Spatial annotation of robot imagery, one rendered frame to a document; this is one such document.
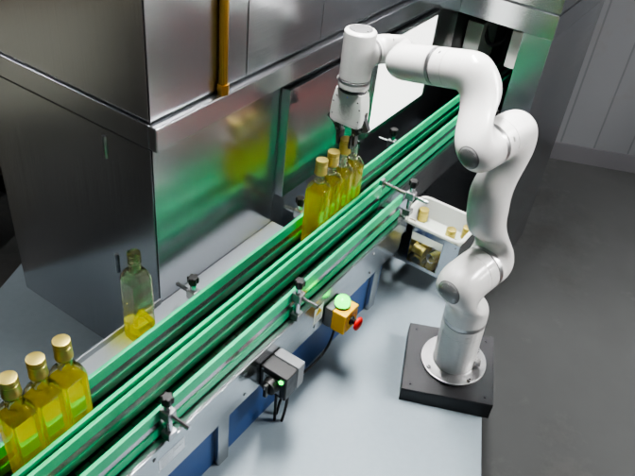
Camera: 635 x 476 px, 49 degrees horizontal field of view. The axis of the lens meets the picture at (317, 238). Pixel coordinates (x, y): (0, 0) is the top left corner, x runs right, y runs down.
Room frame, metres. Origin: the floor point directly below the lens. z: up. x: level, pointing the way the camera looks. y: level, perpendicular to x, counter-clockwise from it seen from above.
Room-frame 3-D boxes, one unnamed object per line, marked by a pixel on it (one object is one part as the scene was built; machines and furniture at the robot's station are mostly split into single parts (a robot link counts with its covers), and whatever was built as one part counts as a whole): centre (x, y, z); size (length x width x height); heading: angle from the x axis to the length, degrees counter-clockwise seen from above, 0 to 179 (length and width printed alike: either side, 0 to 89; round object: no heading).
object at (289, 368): (1.16, 0.05, 0.96); 0.08 x 0.08 x 0.08; 60
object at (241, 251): (1.25, 0.34, 1.01); 0.95 x 0.09 x 0.11; 150
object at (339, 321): (1.41, -0.09, 0.96); 0.07 x 0.07 x 0.07; 60
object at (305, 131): (2.06, -0.10, 1.32); 0.90 x 0.03 x 0.34; 150
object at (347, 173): (1.71, -0.05, 1.16); 0.06 x 0.06 x 0.21; 59
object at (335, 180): (1.66, -0.02, 1.16); 0.06 x 0.06 x 0.21; 60
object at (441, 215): (1.86, -0.39, 0.97); 0.22 x 0.17 x 0.09; 60
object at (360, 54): (1.71, -0.05, 1.60); 0.09 x 0.08 x 0.13; 137
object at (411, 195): (1.81, -0.25, 1.12); 0.17 x 0.03 x 0.12; 60
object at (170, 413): (0.87, 0.24, 1.11); 0.07 x 0.04 x 0.13; 60
